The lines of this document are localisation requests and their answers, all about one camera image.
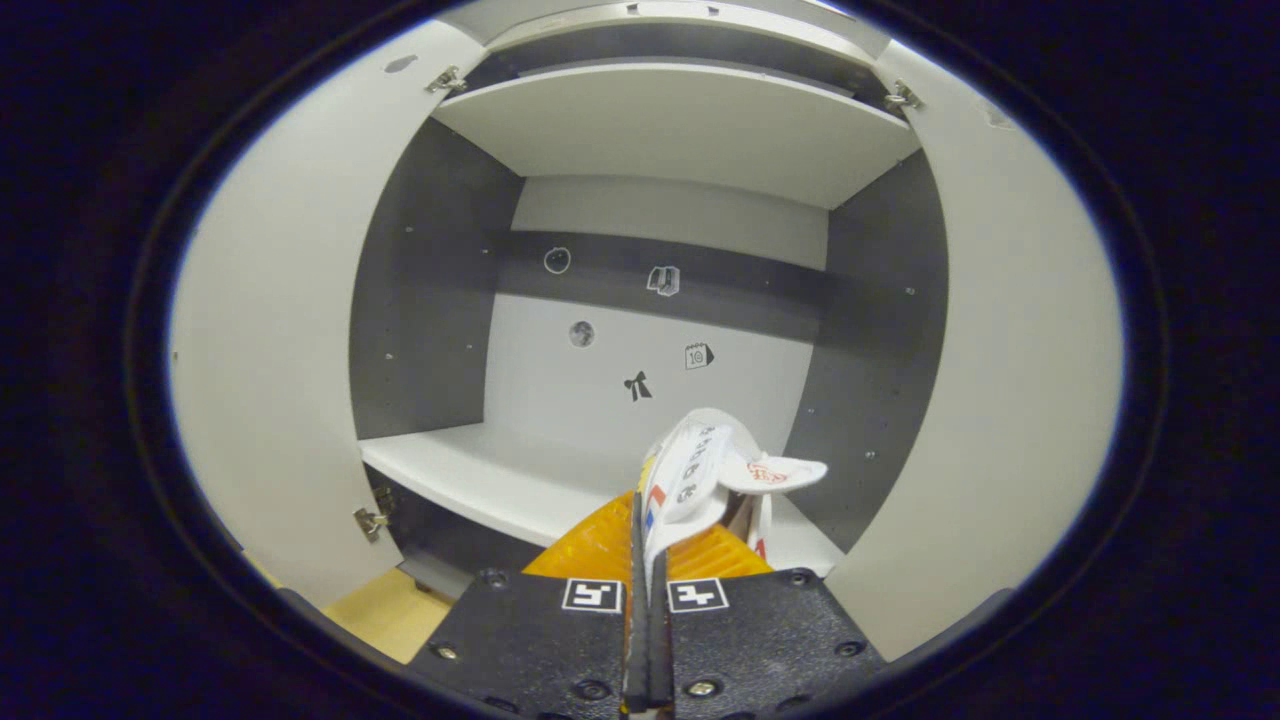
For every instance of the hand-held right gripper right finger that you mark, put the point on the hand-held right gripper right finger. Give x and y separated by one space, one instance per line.
760 640

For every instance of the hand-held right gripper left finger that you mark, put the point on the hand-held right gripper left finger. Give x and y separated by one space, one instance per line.
540 640

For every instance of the white canvas shoe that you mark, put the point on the white canvas shoe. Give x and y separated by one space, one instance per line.
700 470

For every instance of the white grey shoe cabinet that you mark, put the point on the white grey shoe cabinet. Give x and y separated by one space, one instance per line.
650 130

